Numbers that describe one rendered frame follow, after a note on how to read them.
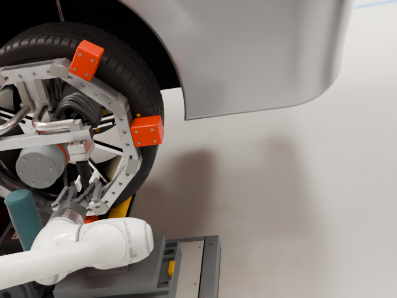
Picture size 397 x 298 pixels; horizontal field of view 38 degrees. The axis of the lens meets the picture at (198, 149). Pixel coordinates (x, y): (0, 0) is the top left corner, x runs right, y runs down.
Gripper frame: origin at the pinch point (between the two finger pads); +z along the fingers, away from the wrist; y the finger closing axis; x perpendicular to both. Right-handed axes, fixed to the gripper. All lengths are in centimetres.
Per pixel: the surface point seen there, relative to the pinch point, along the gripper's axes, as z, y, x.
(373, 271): 48, 86, -83
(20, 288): 14, -42, -49
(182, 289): 38, 10, -75
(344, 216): 88, 80, -83
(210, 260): 54, 20, -75
